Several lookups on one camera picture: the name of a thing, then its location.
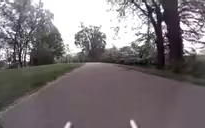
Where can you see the large tree with thick trunk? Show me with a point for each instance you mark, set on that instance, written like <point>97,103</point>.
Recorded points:
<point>174,33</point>

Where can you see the reddish grey asphalt path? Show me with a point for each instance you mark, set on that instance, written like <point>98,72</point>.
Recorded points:
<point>116,96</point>

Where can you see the robot's own part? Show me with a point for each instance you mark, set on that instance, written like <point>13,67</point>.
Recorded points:
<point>67,125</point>
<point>133,124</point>

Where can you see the large tree with thin trunk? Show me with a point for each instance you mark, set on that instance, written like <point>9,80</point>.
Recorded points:
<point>160,46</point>

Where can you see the group of trees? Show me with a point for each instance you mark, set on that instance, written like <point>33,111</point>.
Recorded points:
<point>23,33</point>

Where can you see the row of bushes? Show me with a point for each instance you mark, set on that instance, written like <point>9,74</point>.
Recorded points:
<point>130,56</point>

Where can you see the grass field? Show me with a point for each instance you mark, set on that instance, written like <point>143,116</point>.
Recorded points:
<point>16,80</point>

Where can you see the distant broad tree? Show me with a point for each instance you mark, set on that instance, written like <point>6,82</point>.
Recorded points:
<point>90,40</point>

